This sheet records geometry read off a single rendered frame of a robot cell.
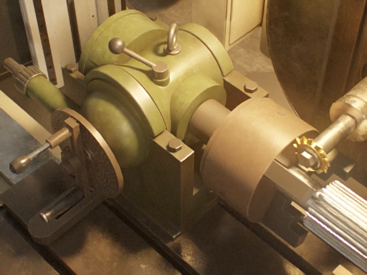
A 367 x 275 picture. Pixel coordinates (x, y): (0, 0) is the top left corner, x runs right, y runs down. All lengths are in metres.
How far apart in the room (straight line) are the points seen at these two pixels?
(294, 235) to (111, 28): 0.50
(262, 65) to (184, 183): 1.93
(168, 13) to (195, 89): 2.14
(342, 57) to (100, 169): 0.47
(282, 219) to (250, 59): 1.98
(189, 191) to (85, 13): 1.34
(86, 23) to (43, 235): 1.31
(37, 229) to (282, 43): 0.58
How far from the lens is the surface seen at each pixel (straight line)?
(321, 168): 1.11
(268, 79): 3.05
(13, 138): 1.90
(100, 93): 1.24
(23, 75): 1.38
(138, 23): 1.32
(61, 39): 2.52
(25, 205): 1.43
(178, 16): 3.34
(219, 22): 1.49
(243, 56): 3.15
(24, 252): 1.37
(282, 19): 1.34
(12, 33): 2.55
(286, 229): 1.21
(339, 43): 1.25
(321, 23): 1.28
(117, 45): 1.21
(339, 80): 1.30
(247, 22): 1.53
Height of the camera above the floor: 2.15
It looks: 50 degrees down
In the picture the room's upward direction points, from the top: straight up
